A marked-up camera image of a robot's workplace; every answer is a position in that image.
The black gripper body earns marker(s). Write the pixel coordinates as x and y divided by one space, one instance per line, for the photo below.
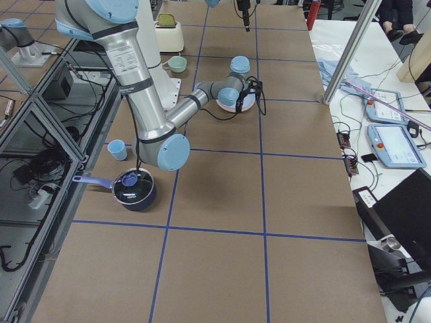
244 10
240 99

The blue plate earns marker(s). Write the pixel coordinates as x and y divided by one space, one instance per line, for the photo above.
247 103

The pink plate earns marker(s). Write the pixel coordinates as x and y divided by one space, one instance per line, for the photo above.
232 109

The red cylinder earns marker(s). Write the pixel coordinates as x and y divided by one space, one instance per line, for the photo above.
313 13

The green bowl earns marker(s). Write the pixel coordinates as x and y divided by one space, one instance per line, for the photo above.
177 64

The cream toaster with bread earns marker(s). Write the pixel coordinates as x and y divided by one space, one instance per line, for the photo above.
169 33

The light blue cup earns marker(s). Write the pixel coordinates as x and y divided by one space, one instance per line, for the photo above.
117 149

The dark blue saucepan with lid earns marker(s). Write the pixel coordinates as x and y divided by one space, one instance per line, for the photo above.
135 188

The upper teach pendant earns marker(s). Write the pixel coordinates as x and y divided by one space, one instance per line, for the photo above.
377 112

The teach pendant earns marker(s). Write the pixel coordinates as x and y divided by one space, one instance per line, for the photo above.
394 146
377 112

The person at desk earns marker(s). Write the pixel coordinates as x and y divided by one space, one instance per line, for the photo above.
396 20

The lower teach pendant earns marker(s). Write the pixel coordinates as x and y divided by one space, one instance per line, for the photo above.
394 146

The black laptop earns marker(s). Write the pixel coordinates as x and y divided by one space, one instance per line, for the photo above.
404 212

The white power strip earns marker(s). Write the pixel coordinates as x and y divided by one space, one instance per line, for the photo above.
40 198

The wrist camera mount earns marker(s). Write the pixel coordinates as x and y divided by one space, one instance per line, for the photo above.
255 85

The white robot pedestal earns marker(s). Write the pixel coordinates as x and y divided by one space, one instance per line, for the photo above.
167 88

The aluminium frame post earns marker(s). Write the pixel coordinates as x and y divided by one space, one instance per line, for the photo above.
351 47

